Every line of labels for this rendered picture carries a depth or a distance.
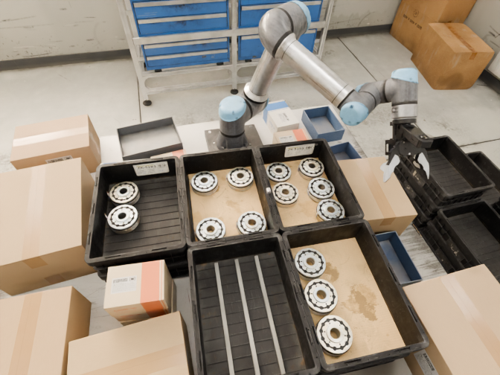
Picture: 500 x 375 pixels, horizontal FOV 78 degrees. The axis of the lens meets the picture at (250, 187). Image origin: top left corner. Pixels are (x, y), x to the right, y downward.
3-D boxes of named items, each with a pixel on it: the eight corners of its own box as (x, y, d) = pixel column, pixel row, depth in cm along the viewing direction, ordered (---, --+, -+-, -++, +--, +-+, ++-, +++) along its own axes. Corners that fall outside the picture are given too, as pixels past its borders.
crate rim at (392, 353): (280, 235, 101) (280, 231, 99) (364, 221, 106) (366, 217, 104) (321, 373, 77) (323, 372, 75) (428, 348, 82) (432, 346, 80)
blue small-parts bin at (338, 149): (325, 183, 142) (328, 172, 137) (309, 161, 151) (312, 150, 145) (361, 172, 147) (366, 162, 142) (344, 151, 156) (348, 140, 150)
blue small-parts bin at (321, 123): (300, 120, 170) (303, 109, 164) (325, 115, 173) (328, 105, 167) (315, 144, 158) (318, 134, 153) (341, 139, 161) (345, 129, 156)
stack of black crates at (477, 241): (409, 240, 189) (437, 209, 162) (450, 230, 194) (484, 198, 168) (451, 304, 165) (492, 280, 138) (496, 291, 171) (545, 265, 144)
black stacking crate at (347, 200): (254, 166, 133) (254, 146, 124) (318, 158, 137) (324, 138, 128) (277, 248, 109) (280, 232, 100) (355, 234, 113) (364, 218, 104)
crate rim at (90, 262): (99, 169, 116) (97, 164, 114) (179, 159, 121) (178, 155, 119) (86, 267, 92) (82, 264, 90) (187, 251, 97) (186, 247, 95)
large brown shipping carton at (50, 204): (23, 205, 129) (-7, 174, 114) (98, 188, 136) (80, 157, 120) (11, 296, 106) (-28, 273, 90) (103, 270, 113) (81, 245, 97)
